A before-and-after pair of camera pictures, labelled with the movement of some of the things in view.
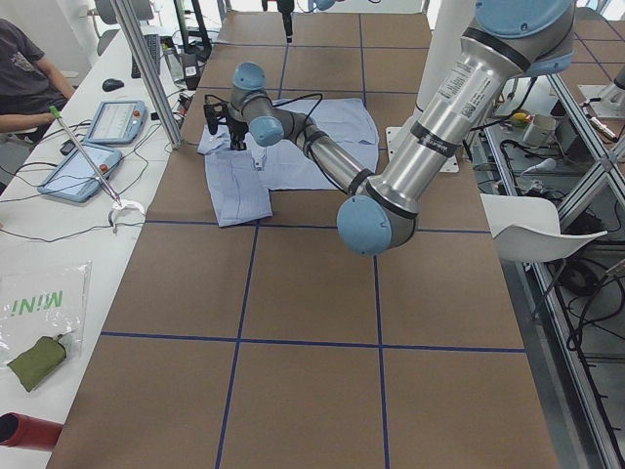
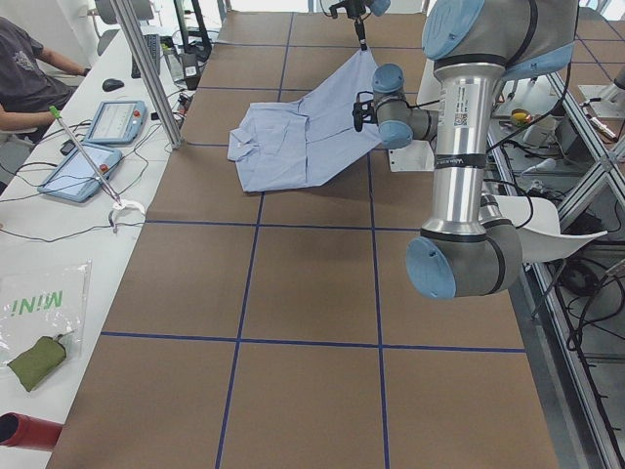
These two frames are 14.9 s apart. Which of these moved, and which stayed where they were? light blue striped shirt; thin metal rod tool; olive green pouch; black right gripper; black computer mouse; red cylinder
Moved: black right gripper; light blue striped shirt
Stayed: red cylinder; thin metal rod tool; black computer mouse; olive green pouch
